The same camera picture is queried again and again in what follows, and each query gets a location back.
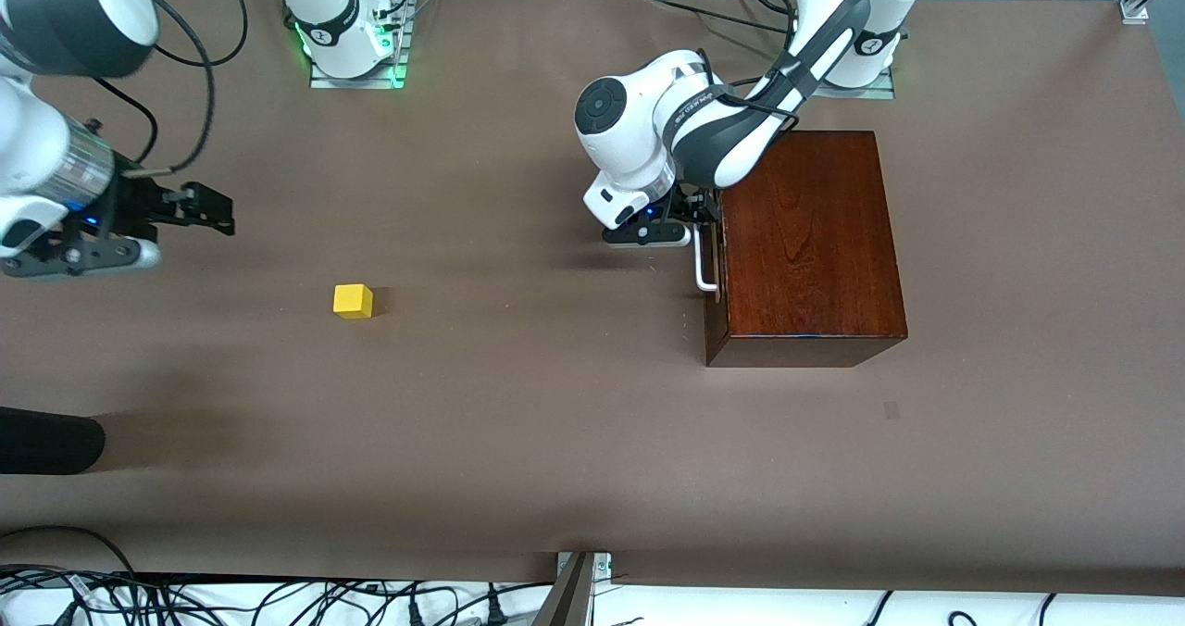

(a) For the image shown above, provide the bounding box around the wooden drawer with white handle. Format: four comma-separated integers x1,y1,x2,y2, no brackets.
693,228,730,305

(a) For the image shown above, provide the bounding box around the dark wooden drawer cabinet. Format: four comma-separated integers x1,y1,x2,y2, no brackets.
704,130,908,369

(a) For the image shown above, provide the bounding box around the black cylindrical object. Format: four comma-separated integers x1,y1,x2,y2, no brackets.
0,407,106,475

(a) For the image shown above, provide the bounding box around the brown table cover sheet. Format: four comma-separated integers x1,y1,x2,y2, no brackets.
0,0,1185,599

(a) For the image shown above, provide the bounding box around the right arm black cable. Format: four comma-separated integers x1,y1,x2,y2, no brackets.
88,0,251,179

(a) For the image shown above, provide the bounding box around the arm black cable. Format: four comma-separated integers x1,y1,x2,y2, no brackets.
694,47,802,136
88,0,251,179

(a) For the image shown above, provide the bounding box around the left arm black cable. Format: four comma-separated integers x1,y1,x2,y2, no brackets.
694,47,802,136

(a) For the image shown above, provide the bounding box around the black cable to left base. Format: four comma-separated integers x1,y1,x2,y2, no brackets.
659,0,792,36

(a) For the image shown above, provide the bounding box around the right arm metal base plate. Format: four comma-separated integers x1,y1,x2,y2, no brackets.
308,0,410,90

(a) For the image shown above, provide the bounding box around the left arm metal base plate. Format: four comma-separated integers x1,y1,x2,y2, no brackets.
819,69,897,100

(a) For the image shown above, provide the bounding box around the arched black cable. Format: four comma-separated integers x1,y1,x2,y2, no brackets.
0,525,140,576

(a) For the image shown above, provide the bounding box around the tangle of black cables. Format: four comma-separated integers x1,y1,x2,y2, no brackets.
0,566,556,626

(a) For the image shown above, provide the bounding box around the metal table edge bracket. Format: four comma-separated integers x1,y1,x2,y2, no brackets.
532,552,612,626

